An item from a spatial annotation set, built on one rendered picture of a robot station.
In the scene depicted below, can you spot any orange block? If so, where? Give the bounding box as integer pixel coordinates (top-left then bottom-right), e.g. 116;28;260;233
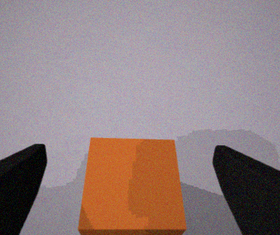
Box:
78;137;186;235

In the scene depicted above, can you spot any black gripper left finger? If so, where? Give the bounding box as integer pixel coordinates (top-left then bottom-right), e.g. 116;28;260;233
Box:
0;144;48;235

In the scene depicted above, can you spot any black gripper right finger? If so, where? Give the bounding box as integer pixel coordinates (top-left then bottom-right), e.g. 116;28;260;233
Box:
213;145;280;235

